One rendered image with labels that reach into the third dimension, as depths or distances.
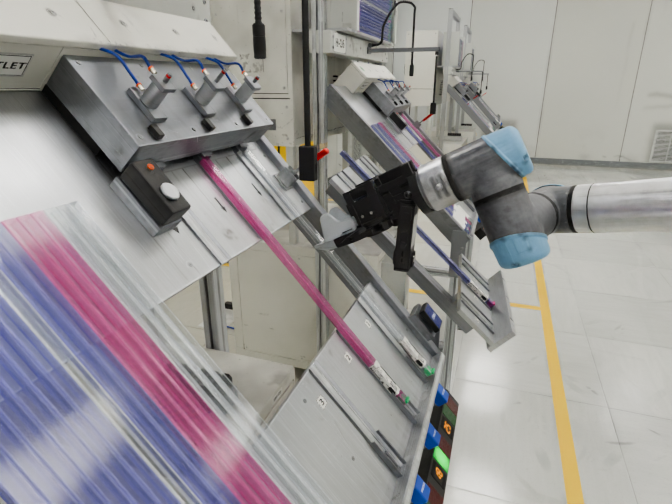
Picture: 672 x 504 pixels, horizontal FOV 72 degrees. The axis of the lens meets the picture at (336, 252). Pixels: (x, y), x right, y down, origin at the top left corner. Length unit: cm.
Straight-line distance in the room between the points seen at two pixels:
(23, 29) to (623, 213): 76
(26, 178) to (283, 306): 149
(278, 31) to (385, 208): 112
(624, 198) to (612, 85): 758
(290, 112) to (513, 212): 117
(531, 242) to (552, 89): 757
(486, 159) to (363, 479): 45
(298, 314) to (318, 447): 138
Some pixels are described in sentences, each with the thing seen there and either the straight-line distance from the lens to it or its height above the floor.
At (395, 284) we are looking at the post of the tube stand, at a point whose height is 77.
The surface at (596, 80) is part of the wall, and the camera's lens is 829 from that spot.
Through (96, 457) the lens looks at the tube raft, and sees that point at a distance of 44.
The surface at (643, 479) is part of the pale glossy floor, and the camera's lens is 197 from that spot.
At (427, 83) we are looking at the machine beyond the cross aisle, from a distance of 518.
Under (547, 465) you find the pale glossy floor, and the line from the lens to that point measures 187.
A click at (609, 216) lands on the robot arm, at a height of 104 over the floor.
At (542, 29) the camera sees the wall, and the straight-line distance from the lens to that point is 825.
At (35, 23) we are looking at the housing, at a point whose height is 128.
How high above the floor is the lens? 122
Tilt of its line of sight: 20 degrees down
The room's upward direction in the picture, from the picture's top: straight up
